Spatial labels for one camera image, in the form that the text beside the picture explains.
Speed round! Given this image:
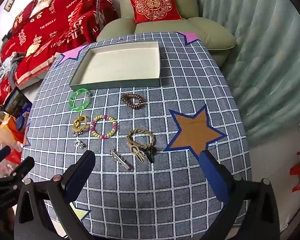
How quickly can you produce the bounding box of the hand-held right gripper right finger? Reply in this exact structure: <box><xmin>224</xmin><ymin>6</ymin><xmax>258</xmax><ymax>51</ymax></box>
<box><xmin>199</xmin><ymin>150</ymin><xmax>280</xmax><ymax>240</ymax></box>

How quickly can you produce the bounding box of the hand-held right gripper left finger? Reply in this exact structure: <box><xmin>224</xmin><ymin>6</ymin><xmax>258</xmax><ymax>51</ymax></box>
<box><xmin>14</xmin><ymin>150</ymin><xmax>97</xmax><ymax>240</ymax></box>

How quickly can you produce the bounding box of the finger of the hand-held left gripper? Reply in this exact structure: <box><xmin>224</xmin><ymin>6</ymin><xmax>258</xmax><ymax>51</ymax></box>
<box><xmin>0</xmin><ymin>156</ymin><xmax>35</xmax><ymax>188</ymax></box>
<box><xmin>0</xmin><ymin>146</ymin><xmax>12</xmax><ymax>170</ymax></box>

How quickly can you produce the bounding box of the silver metal hair clip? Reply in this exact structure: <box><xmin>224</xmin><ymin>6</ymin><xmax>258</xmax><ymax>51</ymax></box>
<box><xmin>109</xmin><ymin>149</ymin><xmax>132</xmax><ymax>170</ymax></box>

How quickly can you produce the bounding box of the yellow hair tie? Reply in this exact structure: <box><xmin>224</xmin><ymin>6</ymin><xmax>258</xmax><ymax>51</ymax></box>
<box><xmin>73</xmin><ymin>116</ymin><xmax>88</xmax><ymax>132</ymax></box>

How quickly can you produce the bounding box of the green translucent bangle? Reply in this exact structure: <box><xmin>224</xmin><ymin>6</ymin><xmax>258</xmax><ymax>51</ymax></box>
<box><xmin>69</xmin><ymin>88</ymin><xmax>91</xmax><ymax>110</ymax></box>

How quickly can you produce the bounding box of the black claw hair clip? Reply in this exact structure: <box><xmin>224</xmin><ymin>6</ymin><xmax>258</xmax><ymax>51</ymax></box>
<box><xmin>144</xmin><ymin>147</ymin><xmax>157</xmax><ymax>164</ymax></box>

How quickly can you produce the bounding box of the tan braided hair tie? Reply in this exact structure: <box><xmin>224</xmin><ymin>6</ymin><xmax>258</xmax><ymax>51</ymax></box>
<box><xmin>127</xmin><ymin>129</ymin><xmax>156</xmax><ymax>150</ymax></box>

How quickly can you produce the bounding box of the brown coil hair tie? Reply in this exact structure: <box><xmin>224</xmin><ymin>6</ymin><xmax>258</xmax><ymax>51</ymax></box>
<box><xmin>121</xmin><ymin>93</ymin><xmax>143</xmax><ymax>110</ymax></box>

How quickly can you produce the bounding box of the cream shallow box tray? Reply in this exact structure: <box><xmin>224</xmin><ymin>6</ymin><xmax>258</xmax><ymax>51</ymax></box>
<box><xmin>69</xmin><ymin>40</ymin><xmax>162</xmax><ymax>90</ymax></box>

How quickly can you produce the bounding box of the orange bag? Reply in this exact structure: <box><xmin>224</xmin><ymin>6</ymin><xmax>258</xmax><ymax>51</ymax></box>
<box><xmin>0</xmin><ymin>116</ymin><xmax>25</xmax><ymax>160</ymax></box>

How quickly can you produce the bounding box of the grey grid star tablecloth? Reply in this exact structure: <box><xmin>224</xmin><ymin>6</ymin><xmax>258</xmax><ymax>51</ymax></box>
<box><xmin>21</xmin><ymin>31</ymin><xmax>253</xmax><ymax>240</ymax></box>

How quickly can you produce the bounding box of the blue printed box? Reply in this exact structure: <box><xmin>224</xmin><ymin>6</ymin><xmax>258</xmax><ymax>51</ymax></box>
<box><xmin>4</xmin><ymin>89</ymin><xmax>33</xmax><ymax>118</ymax></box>

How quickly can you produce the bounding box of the tan knotted tassel clip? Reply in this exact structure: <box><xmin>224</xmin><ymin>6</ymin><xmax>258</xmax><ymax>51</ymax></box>
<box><xmin>130</xmin><ymin>145</ymin><xmax>147</xmax><ymax>162</ymax></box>

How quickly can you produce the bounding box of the grey clothes pile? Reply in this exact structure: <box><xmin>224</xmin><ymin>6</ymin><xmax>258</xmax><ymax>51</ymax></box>
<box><xmin>0</xmin><ymin>55</ymin><xmax>19</xmax><ymax>88</ymax></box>

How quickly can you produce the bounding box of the beige round plush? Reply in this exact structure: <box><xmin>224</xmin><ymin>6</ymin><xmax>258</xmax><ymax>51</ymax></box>
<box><xmin>25</xmin><ymin>43</ymin><xmax>42</xmax><ymax>57</ymax></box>

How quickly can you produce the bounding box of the pale green armchair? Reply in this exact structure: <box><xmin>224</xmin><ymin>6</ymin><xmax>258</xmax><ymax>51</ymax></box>
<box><xmin>96</xmin><ymin>0</ymin><xmax>237</xmax><ymax>67</ymax></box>

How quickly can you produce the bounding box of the printed photo pillow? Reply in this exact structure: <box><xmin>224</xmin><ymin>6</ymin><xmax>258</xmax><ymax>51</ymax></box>
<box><xmin>29</xmin><ymin>0</ymin><xmax>59</xmax><ymax>18</ymax></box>

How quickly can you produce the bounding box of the silver hanging streamer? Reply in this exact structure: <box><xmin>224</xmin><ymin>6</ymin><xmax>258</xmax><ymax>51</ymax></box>
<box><xmin>96</xmin><ymin>0</ymin><xmax>103</xmax><ymax>32</ymax></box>

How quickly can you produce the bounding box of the red embroidered cushion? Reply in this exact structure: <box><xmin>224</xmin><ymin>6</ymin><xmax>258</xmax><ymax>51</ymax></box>
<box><xmin>127</xmin><ymin>0</ymin><xmax>183</xmax><ymax>24</ymax></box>

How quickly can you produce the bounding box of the pastel beaded bracelet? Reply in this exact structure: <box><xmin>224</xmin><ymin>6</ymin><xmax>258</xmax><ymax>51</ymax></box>
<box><xmin>90</xmin><ymin>115</ymin><xmax>118</xmax><ymax>139</ymax></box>

